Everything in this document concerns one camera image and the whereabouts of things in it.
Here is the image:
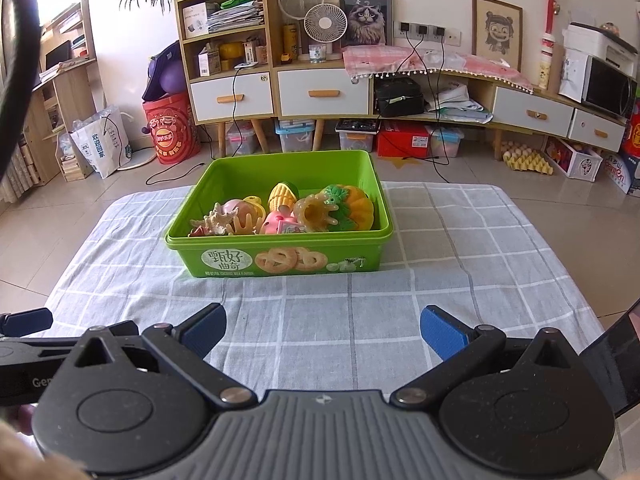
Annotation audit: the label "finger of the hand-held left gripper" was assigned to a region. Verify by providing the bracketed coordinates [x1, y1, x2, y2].
[0, 321, 141, 363]
[0, 308, 54, 337]

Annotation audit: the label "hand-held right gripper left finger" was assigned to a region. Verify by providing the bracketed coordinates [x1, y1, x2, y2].
[70, 303, 258, 407]

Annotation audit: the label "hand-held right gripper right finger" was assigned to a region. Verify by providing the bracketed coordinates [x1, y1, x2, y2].
[389, 305, 578, 408]

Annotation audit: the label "green plastic box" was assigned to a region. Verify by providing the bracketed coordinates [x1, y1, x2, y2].
[165, 150, 394, 281]

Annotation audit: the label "beige starfish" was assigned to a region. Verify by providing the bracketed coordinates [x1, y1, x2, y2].
[202, 202, 241, 236]

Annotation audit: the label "tan rubber hand toy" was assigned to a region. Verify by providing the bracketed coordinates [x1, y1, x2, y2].
[225, 211, 257, 236]

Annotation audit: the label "pink clear capsule ball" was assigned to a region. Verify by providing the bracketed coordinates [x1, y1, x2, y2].
[220, 199, 256, 221]

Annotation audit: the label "pink toy pig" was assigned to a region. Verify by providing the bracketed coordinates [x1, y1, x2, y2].
[260, 210, 306, 236]

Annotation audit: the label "orange toy pumpkin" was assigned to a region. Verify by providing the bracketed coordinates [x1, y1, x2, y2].
[320, 184, 376, 232]

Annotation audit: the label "yellow toy corn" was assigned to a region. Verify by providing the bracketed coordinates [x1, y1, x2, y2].
[268, 183, 301, 212]

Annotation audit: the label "person's left hand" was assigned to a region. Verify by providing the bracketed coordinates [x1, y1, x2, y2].
[0, 402, 35, 436]

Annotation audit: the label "tan fuzzy cloth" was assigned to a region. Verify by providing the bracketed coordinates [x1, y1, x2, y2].
[0, 417, 88, 480]

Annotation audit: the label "grey checked tablecloth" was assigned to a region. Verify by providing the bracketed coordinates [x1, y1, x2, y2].
[42, 180, 608, 411]

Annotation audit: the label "dark flat panel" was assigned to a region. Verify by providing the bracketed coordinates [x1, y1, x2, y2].
[580, 299, 640, 417]

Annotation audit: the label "white round floor stand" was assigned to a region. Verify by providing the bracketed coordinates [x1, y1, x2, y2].
[117, 150, 158, 171]

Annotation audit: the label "small clear storage box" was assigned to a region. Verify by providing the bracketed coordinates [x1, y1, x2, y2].
[427, 126, 465, 158]

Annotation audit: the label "white shopping bag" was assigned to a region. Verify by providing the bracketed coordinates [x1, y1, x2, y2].
[70, 106, 133, 179]

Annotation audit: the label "yellow egg tray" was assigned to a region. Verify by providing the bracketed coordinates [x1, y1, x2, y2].
[502, 142, 555, 176]

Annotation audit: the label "clear plastic storage box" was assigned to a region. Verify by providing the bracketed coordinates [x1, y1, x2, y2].
[225, 121, 261, 156]

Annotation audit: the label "red flat box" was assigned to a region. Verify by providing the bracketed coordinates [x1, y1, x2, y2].
[376, 120, 431, 158]

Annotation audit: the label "red printed bucket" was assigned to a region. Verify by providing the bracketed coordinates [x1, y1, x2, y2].
[142, 92, 201, 165]

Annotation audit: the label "clear storage box dark lid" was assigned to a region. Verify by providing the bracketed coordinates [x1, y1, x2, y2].
[336, 119, 381, 153]

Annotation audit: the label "clear storage box blue lid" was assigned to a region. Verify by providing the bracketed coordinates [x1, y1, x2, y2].
[275, 120, 316, 153]

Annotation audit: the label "white red printed carton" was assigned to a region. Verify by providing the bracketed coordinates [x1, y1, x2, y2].
[542, 136, 603, 182]

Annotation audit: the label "pile of paper documents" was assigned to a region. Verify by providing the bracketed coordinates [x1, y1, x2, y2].
[425, 85, 493, 123]

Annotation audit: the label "wooden bookshelf desk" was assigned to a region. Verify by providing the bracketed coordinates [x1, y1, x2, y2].
[22, 0, 98, 186]

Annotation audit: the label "black bag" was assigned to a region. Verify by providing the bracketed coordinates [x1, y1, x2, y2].
[374, 77, 426, 118]

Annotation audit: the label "white blue printed carton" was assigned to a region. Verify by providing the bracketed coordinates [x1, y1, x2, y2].
[602, 152, 640, 196]

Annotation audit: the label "purple plush toy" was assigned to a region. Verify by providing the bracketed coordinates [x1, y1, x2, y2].
[141, 40, 188, 102]

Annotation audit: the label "long wooden sideboard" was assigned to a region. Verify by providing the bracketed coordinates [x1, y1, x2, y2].
[272, 60, 628, 156]

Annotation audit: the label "small white carton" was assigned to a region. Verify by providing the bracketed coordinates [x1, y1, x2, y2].
[197, 49, 221, 77]

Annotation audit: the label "red gold printed box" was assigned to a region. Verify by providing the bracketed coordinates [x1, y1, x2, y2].
[620, 100, 640, 158]

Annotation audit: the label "yellow round container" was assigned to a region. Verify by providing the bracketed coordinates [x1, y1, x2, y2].
[219, 41, 246, 71]

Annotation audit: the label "pink checked cloth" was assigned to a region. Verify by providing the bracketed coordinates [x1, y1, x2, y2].
[341, 45, 535, 93]

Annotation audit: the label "white printed cylinder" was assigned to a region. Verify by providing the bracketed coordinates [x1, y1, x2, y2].
[537, 32, 556, 91]

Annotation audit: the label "tall wooden shelf cabinet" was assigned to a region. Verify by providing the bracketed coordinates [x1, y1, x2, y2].
[174, 0, 279, 158]

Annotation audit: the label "black microwave oven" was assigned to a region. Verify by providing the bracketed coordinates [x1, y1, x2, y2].
[582, 55, 638, 120]

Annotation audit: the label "yellow bottle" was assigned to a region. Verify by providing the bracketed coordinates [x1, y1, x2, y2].
[281, 22, 299, 63]

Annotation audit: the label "framed cartoon girl picture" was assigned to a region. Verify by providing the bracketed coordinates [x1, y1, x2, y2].
[471, 0, 523, 73]

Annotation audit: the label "white product box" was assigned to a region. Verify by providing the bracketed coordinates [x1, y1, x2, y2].
[182, 2, 211, 38]

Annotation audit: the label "stack of papers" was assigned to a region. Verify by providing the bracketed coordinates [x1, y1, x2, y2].
[207, 0, 265, 33]

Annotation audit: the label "framed cat picture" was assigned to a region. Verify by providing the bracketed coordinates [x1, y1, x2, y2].
[338, 0, 393, 48]

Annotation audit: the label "small white desk fan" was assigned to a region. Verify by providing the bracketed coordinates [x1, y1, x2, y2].
[303, 3, 348, 63]

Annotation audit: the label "white printer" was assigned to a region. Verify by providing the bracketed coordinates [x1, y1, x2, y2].
[562, 22, 640, 63]

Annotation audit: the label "black power cable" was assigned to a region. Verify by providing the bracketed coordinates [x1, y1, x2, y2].
[395, 30, 451, 183]

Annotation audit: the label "white drawer wooden handle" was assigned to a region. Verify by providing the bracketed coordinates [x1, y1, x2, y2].
[190, 71, 275, 122]
[568, 109, 626, 153]
[492, 86, 574, 138]
[277, 69, 370, 117]

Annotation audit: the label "thick black strap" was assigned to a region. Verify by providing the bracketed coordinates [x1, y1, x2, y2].
[0, 0, 43, 106]

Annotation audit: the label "wall power outlets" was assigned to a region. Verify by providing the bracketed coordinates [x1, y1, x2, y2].
[395, 21, 462, 45]

